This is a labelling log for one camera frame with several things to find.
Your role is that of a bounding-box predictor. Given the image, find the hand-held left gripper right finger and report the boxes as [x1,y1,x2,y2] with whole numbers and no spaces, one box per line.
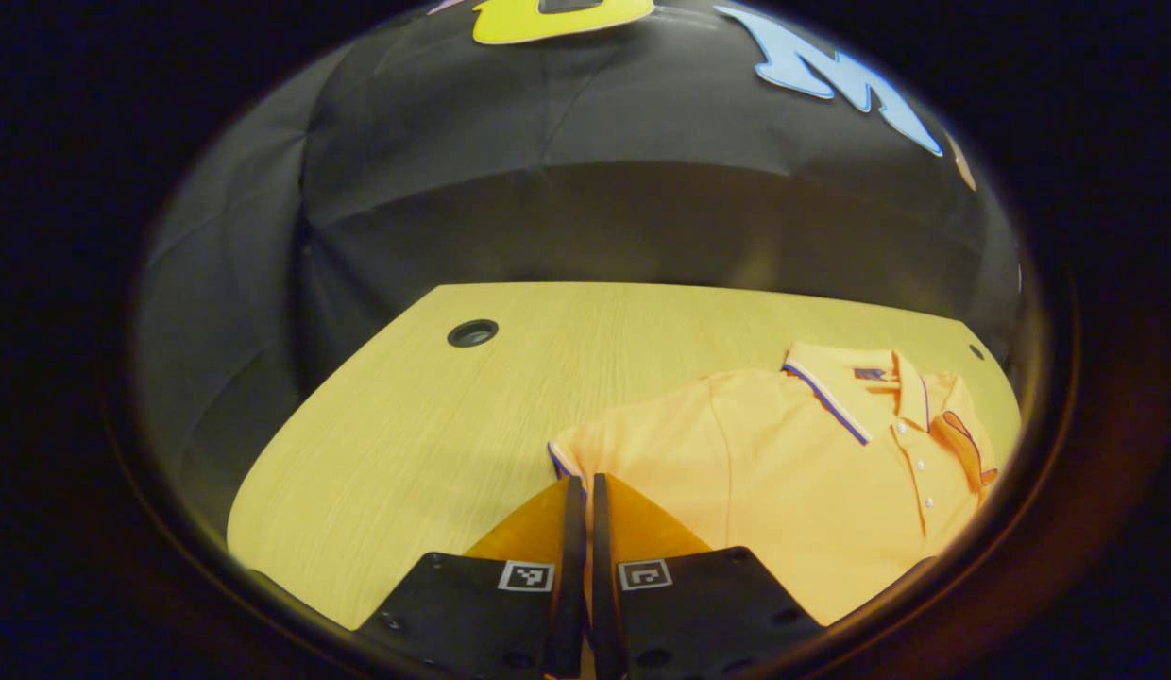
[591,472,824,680]

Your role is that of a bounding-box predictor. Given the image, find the orange T-shirt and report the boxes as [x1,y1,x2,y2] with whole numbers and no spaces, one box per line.
[548,342,1000,626]

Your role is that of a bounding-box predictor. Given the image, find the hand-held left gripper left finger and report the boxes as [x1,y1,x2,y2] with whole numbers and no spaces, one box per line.
[359,475,588,680]

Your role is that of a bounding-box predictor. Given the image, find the black backdrop cloth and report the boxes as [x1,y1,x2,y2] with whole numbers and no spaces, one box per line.
[132,0,1026,530]

